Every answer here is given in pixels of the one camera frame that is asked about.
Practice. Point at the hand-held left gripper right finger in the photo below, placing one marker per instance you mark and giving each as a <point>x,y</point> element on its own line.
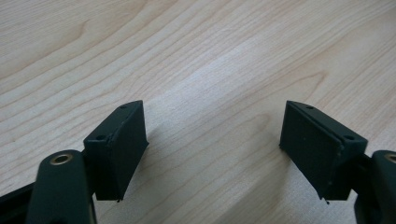
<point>320,152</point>

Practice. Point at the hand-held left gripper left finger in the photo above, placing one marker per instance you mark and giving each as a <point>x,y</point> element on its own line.
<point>116,152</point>

